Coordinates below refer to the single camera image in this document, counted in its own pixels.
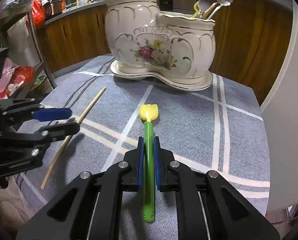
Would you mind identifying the wooden chopstick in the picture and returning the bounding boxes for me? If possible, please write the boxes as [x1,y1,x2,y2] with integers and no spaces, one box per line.
[40,87,107,190]

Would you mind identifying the green yellow tulip spoon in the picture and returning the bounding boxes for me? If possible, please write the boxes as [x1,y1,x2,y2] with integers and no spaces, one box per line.
[139,104,159,223]

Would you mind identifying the silver flower-end spoon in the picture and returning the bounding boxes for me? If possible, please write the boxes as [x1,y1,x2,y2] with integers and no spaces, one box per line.
[207,0,233,20]

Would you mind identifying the wooden kitchen cabinets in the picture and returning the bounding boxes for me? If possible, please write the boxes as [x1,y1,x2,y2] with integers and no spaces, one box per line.
[37,0,293,103]

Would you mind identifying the metal storage shelf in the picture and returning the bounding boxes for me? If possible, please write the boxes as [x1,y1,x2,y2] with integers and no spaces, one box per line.
[0,0,56,99]

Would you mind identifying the grey striped table cloth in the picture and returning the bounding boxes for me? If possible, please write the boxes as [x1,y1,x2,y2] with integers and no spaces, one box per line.
[13,55,271,240]

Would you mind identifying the red plastic bag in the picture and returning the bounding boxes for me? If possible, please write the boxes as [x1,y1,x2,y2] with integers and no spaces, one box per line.
[31,0,45,29]

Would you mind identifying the cream ceramic utensil holder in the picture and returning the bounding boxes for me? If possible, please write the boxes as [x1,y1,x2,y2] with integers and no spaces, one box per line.
[105,0,216,92]

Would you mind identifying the yellow tulip spoon in holder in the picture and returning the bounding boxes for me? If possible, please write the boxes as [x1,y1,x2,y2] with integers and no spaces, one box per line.
[191,1,200,18]

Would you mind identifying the built-in oven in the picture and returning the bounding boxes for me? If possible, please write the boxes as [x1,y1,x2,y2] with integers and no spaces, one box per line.
[158,0,198,14]

